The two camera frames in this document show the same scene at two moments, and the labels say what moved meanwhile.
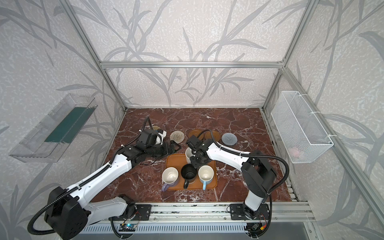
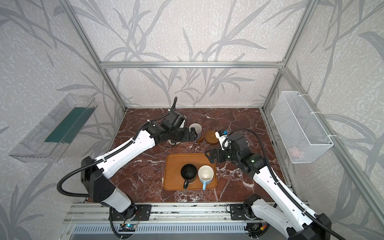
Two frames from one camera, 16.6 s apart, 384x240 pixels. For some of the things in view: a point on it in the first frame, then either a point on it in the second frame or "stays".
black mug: (189, 174) stays
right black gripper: (196, 160) to (216, 154)
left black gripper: (163, 149) to (188, 134)
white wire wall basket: (303, 134) stays
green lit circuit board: (127, 227) stays
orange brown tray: (177, 160) stays
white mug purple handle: (169, 178) to (198, 129)
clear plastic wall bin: (51, 137) stays
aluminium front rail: (220, 213) stays
